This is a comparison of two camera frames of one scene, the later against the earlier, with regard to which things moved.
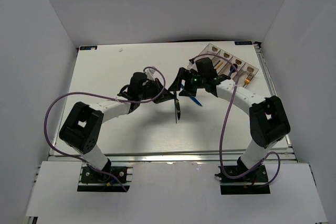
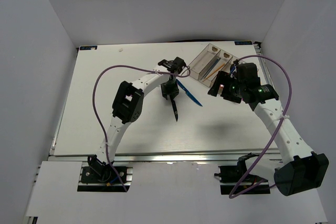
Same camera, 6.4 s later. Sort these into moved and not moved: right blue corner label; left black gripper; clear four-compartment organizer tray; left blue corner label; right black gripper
Moved: right black gripper; left black gripper
Not moved: right blue corner label; clear four-compartment organizer tray; left blue corner label
